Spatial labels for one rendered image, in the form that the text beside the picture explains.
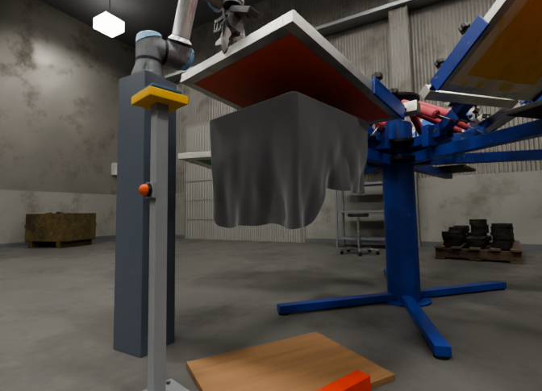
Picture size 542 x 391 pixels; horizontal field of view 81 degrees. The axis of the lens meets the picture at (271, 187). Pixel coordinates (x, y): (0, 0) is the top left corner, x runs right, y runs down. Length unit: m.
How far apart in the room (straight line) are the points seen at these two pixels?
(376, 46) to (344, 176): 5.35
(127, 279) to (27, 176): 6.70
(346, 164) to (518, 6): 0.84
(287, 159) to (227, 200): 0.33
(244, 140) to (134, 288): 0.78
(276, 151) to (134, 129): 0.72
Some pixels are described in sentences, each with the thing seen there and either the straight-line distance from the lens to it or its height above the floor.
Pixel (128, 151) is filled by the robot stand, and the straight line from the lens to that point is 1.53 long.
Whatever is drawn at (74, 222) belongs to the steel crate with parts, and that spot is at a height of 0.45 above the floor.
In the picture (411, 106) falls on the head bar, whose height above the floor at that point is 1.05.
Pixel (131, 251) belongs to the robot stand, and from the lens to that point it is 1.49.
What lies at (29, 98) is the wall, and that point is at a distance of 8.40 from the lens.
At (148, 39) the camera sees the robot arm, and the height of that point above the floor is 1.38.
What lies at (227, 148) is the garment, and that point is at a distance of 1.20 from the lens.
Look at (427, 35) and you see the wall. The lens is 6.35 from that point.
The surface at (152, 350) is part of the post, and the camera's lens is 1.10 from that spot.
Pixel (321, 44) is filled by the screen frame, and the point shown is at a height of 1.09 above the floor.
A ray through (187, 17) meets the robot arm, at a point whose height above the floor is 1.50.
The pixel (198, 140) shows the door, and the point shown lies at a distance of 7.80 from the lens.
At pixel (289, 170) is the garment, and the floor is 0.70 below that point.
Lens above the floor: 0.57
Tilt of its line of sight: 5 degrees up
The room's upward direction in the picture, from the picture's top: 1 degrees counter-clockwise
